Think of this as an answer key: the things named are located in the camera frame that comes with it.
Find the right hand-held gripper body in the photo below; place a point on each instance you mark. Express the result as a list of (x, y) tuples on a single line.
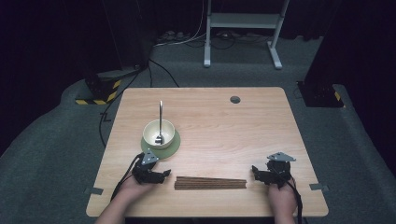
[(278, 171)]

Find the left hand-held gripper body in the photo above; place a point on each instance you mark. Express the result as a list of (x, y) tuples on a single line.
[(146, 172)]

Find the cream ceramic bowl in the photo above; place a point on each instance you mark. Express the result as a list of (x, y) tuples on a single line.
[(158, 133)]

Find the row of wooden chopsticks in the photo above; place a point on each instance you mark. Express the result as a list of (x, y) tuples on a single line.
[(210, 183)]

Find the person's left hand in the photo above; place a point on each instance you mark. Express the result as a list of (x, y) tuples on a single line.
[(134, 188)]

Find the person's right hand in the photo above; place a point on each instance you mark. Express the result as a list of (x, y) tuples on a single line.
[(282, 199)]

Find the green round plate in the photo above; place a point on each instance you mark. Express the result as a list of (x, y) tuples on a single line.
[(172, 147)]

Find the grey tape piece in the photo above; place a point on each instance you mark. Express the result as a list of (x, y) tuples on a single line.
[(318, 187), (94, 191)]

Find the metal spoon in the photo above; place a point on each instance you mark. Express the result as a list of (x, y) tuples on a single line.
[(160, 124)]

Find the grey table grommet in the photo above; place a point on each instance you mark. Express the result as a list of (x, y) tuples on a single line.
[(235, 99)]

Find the black stand with striped base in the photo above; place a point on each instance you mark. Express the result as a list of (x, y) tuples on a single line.
[(102, 90)]

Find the large black stand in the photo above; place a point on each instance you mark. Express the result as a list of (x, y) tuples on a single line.
[(336, 62)]

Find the power strip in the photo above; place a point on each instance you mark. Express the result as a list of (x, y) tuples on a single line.
[(172, 36)]

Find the white metal stand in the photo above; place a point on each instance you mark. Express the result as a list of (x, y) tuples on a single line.
[(243, 20)]

